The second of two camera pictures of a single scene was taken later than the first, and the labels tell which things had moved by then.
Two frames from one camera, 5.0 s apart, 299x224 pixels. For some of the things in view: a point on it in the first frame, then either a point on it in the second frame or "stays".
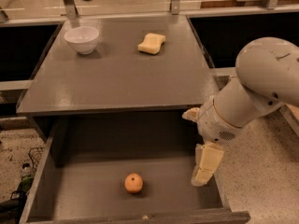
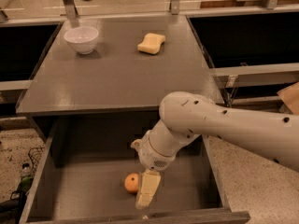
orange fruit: [134, 182] stays
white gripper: [213, 122] → [150, 155]
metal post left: [71, 8] stays
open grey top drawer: [108, 168] stays
